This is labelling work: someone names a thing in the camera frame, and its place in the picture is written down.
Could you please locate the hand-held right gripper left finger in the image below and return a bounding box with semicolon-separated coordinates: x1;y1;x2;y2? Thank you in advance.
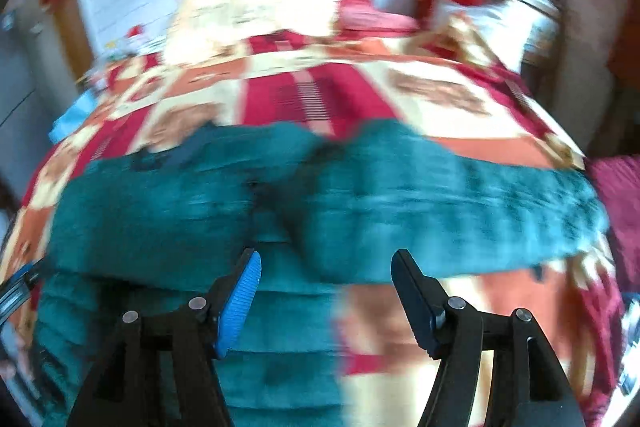
67;248;262;427

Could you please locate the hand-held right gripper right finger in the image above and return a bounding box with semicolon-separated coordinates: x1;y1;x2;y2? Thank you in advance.
391;249;586;427

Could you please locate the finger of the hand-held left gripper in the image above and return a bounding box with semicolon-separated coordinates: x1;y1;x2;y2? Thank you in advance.
0;260;45;323

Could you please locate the green quilted jacket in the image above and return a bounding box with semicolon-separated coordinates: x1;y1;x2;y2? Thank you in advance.
32;119;611;427

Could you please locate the blue plastic bag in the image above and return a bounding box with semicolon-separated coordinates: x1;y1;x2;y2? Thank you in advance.
49;92;98;142

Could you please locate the red cream patchwork blanket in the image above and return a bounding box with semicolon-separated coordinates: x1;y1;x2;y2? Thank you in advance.
0;32;626;427

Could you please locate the grey refrigerator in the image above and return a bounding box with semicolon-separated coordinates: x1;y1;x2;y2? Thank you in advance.
0;14;93;148

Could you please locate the maroon cloth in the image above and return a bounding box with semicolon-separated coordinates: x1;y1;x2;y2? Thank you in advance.
587;154;640;268

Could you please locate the cream ruffled pillow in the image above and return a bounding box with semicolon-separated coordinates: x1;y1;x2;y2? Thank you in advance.
165;0;336;62

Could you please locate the white pillow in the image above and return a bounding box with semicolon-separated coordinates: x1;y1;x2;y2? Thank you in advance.
435;0;556;68

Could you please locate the red ruffled pillow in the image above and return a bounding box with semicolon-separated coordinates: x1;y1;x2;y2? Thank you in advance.
335;0;421;40

